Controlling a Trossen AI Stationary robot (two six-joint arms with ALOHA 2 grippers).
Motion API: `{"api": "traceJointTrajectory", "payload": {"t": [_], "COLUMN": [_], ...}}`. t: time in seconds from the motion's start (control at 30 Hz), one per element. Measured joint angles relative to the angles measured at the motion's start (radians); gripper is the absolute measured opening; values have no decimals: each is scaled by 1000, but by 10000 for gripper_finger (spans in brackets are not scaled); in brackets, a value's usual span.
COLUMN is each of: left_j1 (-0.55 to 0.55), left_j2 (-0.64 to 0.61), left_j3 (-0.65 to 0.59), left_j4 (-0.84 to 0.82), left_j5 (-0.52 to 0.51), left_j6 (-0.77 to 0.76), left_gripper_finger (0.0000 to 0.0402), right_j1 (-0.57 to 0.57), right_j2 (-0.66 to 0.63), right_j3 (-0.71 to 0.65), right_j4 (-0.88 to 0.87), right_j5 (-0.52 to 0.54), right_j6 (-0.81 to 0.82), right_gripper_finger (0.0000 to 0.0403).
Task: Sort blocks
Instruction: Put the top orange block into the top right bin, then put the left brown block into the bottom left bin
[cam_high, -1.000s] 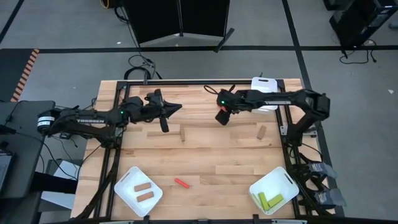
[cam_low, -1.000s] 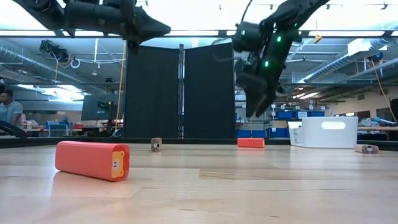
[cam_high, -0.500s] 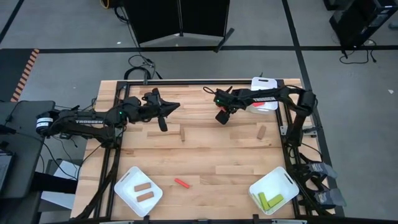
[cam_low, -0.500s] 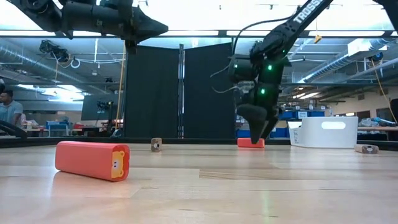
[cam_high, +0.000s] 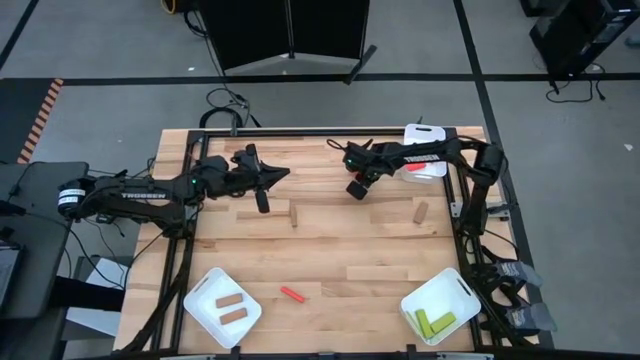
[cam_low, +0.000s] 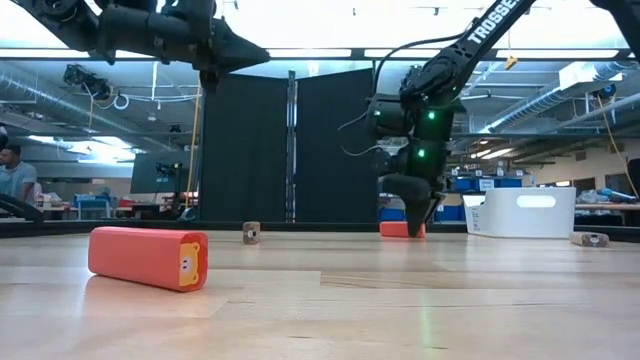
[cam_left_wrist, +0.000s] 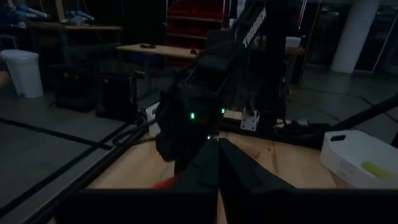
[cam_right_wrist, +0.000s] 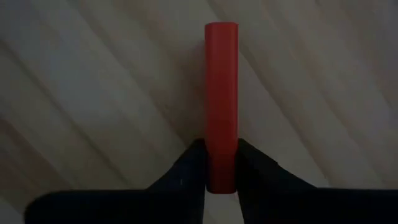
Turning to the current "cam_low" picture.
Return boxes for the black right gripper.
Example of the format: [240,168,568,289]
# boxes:
[382,138,452,239]

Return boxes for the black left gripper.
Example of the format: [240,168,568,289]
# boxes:
[189,0,271,94]

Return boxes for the red block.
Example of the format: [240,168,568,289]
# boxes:
[88,225,209,293]
[378,221,427,239]

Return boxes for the blue storage crate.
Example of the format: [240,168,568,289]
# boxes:
[378,207,407,223]

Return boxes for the white plastic bin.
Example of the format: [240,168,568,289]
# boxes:
[462,187,577,240]

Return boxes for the black folding screen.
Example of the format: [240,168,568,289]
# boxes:
[198,68,380,224]

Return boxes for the black monitor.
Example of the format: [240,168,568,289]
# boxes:
[130,151,199,195]

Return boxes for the black ceiling fixture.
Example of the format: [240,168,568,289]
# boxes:
[62,63,112,102]

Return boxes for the natural wooden block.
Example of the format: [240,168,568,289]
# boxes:
[569,231,611,249]
[242,221,262,246]

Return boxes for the person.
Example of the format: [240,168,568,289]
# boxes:
[0,143,41,207]

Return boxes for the black curved bar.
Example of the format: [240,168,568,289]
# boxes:
[0,192,45,225]

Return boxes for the silver air duct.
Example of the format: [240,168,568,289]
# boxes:
[479,62,640,134]

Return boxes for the yellow hanging cable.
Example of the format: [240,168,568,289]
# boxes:
[595,93,640,199]

